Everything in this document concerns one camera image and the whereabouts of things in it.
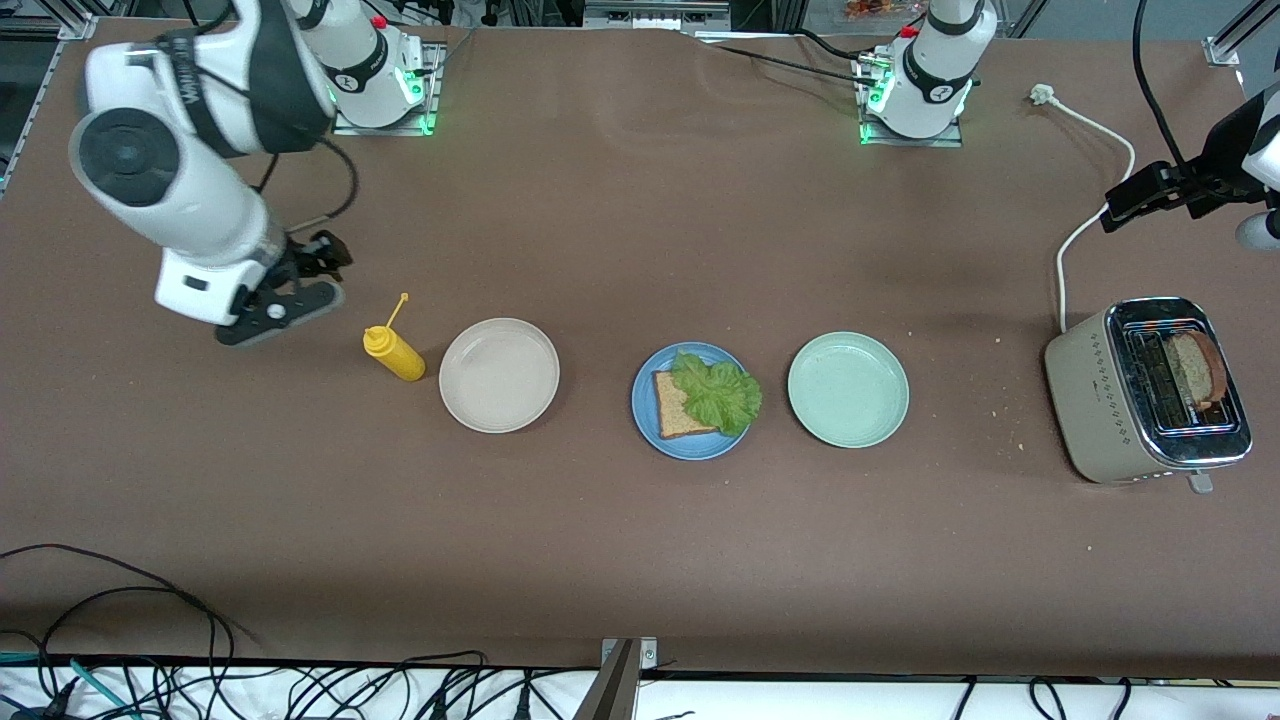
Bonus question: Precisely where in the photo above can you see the black looped cable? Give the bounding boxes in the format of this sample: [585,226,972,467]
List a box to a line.
[0,543,238,720]

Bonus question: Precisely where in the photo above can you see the metal table bracket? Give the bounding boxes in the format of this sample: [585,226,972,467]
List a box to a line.
[575,637,659,720]

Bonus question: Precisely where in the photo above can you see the yellow squeeze bottle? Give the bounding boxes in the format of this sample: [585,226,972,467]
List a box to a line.
[362,292,427,383]

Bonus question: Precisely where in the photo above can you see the grey power strip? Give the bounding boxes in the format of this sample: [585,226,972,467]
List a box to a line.
[583,0,732,31]

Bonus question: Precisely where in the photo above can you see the green lettuce leaf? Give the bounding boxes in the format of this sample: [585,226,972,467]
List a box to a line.
[668,350,764,438]

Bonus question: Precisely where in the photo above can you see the green plate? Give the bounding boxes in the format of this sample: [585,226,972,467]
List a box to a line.
[787,331,911,449]

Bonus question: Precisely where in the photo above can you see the white toaster power cable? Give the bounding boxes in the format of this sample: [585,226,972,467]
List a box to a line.
[1031,84,1138,334]

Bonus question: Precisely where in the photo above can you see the blue plate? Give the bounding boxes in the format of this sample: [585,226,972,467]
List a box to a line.
[631,342,756,461]

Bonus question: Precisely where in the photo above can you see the beige plate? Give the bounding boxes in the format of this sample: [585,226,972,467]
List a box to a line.
[439,318,561,435]

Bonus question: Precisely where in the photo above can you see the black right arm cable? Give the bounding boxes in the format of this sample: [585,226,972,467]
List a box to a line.
[253,135,360,231]

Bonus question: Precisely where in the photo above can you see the brown bread slice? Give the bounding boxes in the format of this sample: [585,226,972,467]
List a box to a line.
[653,370,721,440]
[1163,331,1229,411]

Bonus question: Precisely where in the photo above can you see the teal cable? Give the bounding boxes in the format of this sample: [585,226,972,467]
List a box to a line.
[0,650,136,720]

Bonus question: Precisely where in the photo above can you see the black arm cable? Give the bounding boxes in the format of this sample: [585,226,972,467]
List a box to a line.
[253,135,360,231]
[1133,0,1191,169]

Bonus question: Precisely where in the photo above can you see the beige chrome toaster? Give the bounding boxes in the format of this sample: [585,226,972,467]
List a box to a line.
[1044,296,1254,495]

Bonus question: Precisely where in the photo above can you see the black base cable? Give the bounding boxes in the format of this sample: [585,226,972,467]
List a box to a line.
[697,28,886,89]

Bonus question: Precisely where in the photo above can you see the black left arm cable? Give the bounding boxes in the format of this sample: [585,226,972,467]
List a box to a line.
[1133,0,1191,169]

